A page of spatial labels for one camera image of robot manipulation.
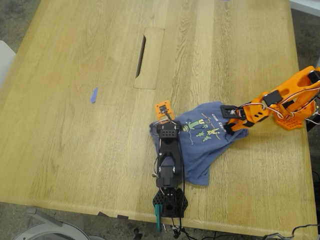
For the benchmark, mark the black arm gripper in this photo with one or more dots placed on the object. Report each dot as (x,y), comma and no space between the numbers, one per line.
(167,124)

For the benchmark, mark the blue masking tape strip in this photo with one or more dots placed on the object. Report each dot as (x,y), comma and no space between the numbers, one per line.
(94,95)

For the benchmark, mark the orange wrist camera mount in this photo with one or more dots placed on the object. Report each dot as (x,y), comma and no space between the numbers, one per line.
(163,109)

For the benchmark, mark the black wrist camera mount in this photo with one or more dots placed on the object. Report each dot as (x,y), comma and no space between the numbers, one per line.
(228,111)

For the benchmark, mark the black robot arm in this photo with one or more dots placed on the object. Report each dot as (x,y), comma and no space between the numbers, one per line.
(168,162)

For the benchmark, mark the white furniture panel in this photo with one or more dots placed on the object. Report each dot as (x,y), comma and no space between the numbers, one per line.
(305,6)

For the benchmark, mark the blue printed T-shirt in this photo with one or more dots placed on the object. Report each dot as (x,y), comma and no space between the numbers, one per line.
(200,150)

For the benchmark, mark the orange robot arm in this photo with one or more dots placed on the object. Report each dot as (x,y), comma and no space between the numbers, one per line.
(292,100)

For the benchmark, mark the orange arm gripper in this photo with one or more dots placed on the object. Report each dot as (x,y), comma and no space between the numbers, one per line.
(237,124)

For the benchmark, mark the white chair seat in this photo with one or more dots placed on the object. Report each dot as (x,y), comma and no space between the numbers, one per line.
(5,60)

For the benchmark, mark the green table clamp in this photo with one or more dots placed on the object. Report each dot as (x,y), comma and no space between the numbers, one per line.
(158,215)

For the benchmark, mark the grey white round stool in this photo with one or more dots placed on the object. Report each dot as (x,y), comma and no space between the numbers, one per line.
(50,231)

